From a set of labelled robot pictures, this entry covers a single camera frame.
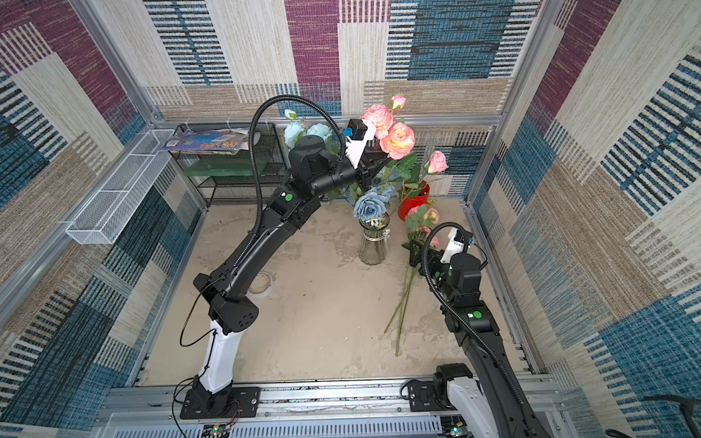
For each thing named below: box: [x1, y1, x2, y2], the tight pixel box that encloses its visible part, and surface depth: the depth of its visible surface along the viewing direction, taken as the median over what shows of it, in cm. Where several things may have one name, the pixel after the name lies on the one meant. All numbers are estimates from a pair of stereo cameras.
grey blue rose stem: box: [353, 186, 396, 221], surface depth 74 cm
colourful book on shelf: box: [162, 127, 250, 155], surface depth 83 cm
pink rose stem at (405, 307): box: [394, 265, 419, 357], surface depth 92 cm
